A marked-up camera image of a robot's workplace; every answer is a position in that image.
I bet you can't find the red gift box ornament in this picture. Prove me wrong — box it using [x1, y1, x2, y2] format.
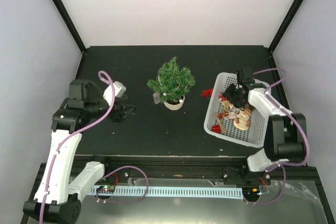
[212, 125, 222, 133]

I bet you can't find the right circuit board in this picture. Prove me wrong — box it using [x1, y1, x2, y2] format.
[242, 187, 270, 196]

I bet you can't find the wooden snowman ornament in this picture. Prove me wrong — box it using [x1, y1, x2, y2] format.
[233, 106, 254, 131]

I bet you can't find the white perforated plastic basket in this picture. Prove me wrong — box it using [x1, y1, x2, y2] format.
[204, 72, 267, 148]

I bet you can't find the clear battery box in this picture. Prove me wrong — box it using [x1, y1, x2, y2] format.
[153, 92, 161, 104]

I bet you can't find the red berry sprig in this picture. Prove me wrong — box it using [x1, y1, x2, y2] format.
[202, 88, 213, 99]

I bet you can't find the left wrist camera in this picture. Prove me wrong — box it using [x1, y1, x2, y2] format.
[103, 81, 127, 105]

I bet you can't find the circuit board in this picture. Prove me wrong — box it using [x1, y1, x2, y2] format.
[96, 185, 115, 194]
[242, 187, 270, 196]

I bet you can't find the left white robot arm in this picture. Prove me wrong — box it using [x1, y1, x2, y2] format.
[23, 79, 136, 223]

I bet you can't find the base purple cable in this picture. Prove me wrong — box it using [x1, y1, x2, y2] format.
[95, 165, 149, 205]
[244, 165, 287, 205]

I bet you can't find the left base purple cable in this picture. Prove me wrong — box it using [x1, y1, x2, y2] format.
[95, 165, 149, 205]

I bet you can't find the white tree pot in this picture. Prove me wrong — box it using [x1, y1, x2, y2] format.
[163, 96, 185, 111]

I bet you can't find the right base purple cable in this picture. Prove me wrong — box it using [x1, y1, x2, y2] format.
[244, 165, 287, 205]

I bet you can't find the small green christmas tree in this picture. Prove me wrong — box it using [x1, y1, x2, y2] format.
[147, 57, 196, 103]

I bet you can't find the left circuit board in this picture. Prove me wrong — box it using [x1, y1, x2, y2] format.
[96, 185, 115, 194]

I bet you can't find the white ball light string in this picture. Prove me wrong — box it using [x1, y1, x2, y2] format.
[156, 69, 190, 103]

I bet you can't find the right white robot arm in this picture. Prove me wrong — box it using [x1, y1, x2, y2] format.
[224, 68, 310, 184]

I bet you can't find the white slotted cable duct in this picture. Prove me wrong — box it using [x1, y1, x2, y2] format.
[88, 186, 243, 200]

